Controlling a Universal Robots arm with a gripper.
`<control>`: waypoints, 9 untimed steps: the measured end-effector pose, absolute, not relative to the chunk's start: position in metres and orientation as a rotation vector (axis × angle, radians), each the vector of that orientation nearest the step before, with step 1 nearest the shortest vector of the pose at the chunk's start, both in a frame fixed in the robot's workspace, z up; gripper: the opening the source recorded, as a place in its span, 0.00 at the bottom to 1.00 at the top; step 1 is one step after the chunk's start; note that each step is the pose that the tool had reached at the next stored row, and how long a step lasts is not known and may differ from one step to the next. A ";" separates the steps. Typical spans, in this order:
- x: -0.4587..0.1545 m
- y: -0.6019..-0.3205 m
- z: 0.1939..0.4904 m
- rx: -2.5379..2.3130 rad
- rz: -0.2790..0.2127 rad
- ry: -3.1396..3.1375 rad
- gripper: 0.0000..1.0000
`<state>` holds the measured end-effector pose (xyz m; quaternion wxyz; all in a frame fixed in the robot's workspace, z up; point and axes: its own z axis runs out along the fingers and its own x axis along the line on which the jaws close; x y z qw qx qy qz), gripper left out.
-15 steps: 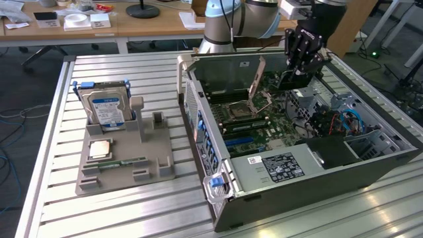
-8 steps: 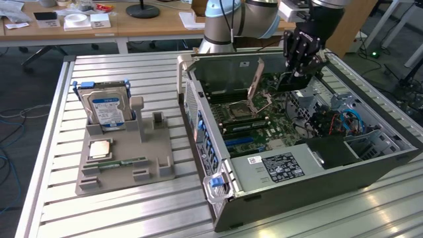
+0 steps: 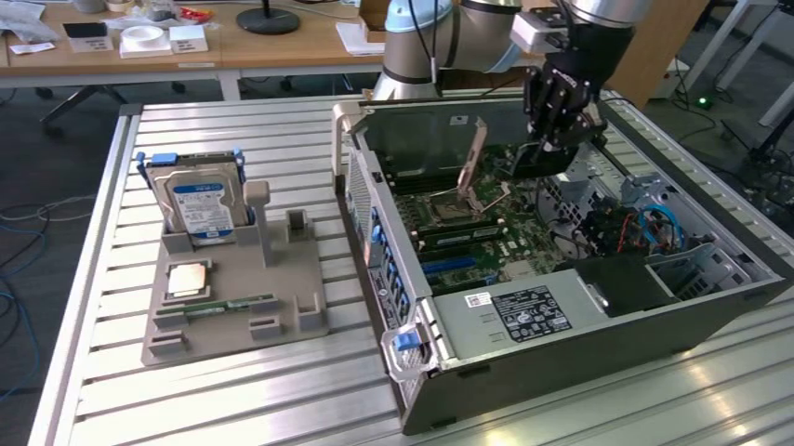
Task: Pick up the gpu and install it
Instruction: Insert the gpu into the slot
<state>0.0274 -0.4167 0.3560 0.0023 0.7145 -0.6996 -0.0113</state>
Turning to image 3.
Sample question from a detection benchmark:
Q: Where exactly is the white table frame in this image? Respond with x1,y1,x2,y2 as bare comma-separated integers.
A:
679,0,794,126

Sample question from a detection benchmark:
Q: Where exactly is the black graphics card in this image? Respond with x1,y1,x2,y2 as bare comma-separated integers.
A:
455,116,588,203

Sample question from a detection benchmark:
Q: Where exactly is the black lamp base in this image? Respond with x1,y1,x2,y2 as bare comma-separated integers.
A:
234,0,302,36

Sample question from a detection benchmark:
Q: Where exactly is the blue case latch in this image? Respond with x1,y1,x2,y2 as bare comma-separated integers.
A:
395,330,423,357

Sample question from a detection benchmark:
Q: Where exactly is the white paper card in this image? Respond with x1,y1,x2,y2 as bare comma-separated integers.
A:
9,41,58,56

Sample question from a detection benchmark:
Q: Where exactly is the red wire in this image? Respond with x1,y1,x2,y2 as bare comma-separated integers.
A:
619,211,640,252

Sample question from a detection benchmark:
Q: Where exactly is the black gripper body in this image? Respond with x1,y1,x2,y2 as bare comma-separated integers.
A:
537,20,635,145

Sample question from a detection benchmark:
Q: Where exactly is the black wire bundle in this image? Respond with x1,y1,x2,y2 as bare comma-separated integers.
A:
575,203,627,256

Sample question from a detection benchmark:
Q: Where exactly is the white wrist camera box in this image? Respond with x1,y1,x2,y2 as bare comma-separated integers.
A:
511,11,569,50

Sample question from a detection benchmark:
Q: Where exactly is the wooden desk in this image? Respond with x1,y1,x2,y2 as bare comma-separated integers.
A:
0,0,559,89

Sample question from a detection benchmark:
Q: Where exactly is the grey parts rack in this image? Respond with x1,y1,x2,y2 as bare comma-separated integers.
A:
140,179,331,368

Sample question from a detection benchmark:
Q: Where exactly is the black RAM slot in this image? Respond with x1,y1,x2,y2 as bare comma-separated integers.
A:
387,167,467,195

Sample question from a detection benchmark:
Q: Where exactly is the black chair base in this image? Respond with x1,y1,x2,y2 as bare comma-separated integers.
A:
36,85,186,138

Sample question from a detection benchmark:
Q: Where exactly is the stack of white papers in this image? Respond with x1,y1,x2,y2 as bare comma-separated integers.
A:
333,20,389,58

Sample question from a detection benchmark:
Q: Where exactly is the white box with black top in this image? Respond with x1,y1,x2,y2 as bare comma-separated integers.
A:
61,21,114,53

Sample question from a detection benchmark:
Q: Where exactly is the white tape roll on box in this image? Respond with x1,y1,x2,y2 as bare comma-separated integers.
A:
117,25,173,59

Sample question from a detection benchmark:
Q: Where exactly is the blue wire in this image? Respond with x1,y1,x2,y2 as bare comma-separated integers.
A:
637,203,687,252

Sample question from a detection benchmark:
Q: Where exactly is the wooden cabinet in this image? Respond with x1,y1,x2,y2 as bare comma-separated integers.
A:
525,0,712,108

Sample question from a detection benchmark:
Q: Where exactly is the grey power supply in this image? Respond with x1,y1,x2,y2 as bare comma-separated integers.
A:
431,269,612,361

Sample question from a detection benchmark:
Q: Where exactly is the white switch box red button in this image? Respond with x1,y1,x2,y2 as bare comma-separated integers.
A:
657,58,691,99

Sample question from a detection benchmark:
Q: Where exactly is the brown cardboard box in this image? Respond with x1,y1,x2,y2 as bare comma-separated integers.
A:
359,0,391,32

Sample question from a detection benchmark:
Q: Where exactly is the metal drive cage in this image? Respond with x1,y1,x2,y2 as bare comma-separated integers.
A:
537,138,627,233

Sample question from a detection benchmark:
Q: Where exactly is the green motherboard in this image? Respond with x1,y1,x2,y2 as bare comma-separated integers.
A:
371,152,577,298

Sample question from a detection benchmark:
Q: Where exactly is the metal socket cover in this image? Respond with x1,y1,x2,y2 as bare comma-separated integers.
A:
469,178,516,213

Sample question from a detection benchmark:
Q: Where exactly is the metal disk bay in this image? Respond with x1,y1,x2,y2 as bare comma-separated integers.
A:
644,241,755,303

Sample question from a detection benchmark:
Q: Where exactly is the crumpled plastic bag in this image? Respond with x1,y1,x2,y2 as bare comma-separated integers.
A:
0,0,61,41

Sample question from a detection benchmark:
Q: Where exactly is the copper coloured CPU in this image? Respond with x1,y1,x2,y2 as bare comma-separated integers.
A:
166,262,212,298

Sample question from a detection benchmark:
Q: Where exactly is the CPU socket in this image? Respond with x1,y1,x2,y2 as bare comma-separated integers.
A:
420,188,483,229

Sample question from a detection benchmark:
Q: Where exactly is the plain white box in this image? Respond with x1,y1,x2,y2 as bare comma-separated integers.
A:
168,23,209,55

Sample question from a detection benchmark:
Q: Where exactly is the blue floor cable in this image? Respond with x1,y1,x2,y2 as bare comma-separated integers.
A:
0,222,48,400

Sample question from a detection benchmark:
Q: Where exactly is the blue expansion slot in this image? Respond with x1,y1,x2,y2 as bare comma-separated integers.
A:
421,256,491,275

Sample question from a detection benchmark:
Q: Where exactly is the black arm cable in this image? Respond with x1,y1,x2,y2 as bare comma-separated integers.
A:
405,0,445,97

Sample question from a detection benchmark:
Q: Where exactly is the hard disk with blue carrier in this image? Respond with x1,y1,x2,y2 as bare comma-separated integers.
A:
134,149,249,247

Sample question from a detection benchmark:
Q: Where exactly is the open dark PC case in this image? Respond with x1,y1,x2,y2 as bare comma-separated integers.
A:
331,85,786,436

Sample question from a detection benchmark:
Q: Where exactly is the white floor cable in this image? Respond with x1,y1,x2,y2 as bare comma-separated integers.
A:
0,194,94,224

